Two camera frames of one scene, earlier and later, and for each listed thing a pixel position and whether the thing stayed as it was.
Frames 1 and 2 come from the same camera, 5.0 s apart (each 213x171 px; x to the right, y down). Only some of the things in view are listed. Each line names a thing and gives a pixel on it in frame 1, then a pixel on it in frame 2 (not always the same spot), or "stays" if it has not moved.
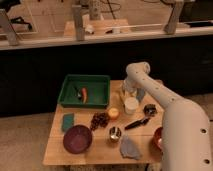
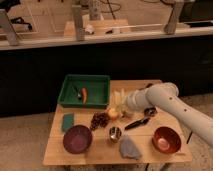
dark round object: x=150 y=109 stays
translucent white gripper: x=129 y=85 -> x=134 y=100
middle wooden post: x=79 y=22 stays
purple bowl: x=77 y=139 stays
